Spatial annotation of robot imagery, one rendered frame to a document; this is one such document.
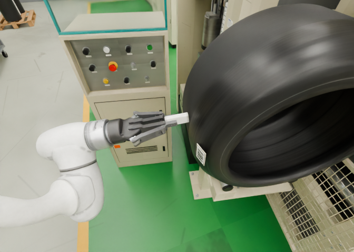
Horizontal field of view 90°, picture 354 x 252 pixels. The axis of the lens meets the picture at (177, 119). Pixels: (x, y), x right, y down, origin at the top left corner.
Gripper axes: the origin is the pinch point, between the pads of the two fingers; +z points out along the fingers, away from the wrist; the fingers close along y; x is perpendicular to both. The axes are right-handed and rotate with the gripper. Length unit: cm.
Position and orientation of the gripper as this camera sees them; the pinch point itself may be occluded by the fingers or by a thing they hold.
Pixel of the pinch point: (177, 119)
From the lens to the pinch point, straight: 53.4
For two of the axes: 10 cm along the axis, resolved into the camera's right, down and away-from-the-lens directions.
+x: 1.5, 6.8, 7.2
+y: -1.3, -7.0, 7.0
